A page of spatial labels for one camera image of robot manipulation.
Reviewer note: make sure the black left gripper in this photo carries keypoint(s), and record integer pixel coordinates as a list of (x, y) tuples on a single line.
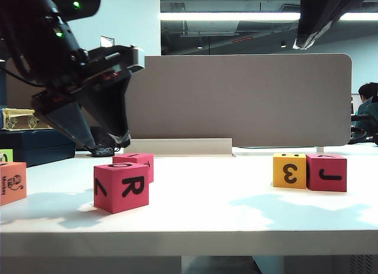
[(100, 70)]

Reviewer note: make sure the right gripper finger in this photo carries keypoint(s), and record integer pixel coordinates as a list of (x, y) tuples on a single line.
[(313, 11), (333, 11)]

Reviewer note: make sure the red foam block T I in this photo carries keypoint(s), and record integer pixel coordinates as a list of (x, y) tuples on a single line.
[(133, 159)]

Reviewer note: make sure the red foam block O R 7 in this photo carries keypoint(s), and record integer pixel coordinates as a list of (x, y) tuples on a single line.
[(124, 188)]

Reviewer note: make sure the orange foam block monkey 6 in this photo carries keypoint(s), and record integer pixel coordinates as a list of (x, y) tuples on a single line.
[(11, 182)]

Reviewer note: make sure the red foam block A J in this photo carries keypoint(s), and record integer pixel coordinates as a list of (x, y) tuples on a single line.
[(327, 175)]

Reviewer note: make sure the yellow foam block H 3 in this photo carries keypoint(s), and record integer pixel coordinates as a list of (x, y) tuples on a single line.
[(289, 173)]

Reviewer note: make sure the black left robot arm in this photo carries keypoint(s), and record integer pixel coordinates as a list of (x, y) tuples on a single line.
[(29, 35)]

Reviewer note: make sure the black mug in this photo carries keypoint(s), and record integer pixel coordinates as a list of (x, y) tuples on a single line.
[(102, 151)]

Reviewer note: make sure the dark blue case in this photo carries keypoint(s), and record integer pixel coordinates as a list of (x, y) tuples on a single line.
[(35, 147)]

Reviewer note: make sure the yellow patterned box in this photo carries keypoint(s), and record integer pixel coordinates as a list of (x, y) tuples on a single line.
[(20, 119)]

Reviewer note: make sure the red led ceiling sign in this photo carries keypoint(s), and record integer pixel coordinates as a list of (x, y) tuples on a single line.
[(242, 39)]

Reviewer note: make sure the green foam block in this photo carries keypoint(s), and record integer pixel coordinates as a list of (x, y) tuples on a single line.
[(6, 155)]

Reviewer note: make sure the seated person dark hair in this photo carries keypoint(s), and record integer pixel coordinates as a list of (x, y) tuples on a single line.
[(367, 108)]

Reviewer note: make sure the black office chair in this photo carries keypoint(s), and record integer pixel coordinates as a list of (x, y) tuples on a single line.
[(358, 117)]

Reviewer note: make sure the brown desk divider panel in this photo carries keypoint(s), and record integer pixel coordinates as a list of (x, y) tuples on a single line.
[(236, 99)]

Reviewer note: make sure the white divider foot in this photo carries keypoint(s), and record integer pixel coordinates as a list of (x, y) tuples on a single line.
[(320, 150)]

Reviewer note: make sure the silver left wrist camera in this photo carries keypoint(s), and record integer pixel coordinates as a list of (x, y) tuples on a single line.
[(138, 60)]

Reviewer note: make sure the wall sign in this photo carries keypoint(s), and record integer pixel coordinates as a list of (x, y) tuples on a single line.
[(107, 41)]

